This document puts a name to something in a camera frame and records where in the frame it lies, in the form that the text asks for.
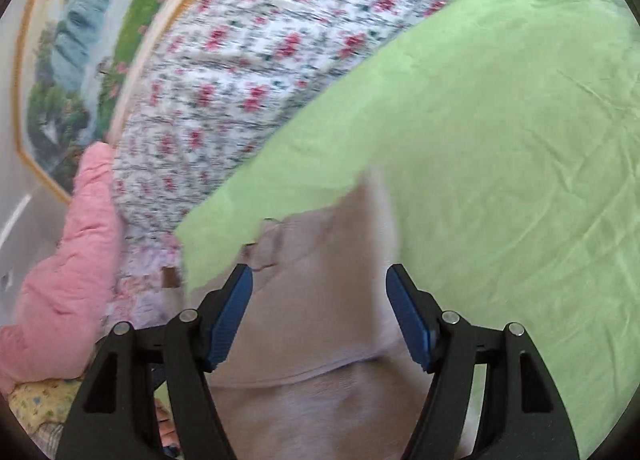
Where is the beige fleece garment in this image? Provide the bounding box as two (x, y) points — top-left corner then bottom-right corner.
(207, 171), (432, 459)

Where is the yellow patterned cloth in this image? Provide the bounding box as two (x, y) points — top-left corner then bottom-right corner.
(8, 379), (81, 459)

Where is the person's left hand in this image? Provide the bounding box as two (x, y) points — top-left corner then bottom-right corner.
(154, 399), (179, 448)

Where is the pink quilted blanket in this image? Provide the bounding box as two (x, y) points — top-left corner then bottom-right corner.
(1, 143), (122, 396)

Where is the framed landscape painting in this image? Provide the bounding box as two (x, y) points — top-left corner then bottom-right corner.
(13, 0), (194, 202)

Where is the green bed sheet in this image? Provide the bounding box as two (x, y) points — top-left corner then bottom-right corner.
(177, 0), (639, 456)

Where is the red rose floral quilt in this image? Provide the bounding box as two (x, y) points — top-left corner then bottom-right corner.
(98, 0), (542, 331)

